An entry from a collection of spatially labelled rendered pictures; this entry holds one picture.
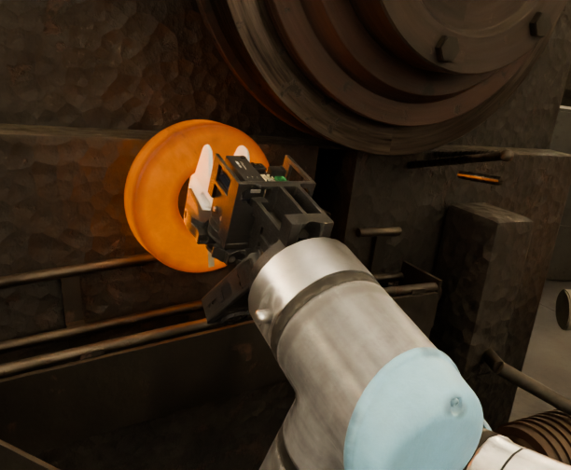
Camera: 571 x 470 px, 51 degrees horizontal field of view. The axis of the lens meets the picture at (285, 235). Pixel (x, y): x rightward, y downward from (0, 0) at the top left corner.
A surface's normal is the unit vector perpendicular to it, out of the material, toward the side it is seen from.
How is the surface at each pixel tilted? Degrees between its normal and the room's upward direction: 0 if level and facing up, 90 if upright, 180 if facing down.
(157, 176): 88
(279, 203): 91
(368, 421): 65
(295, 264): 41
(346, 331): 36
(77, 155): 90
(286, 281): 57
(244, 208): 106
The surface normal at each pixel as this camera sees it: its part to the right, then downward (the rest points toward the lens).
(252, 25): 0.48, 0.31
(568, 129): -0.35, 0.23
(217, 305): -0.83, 0.07
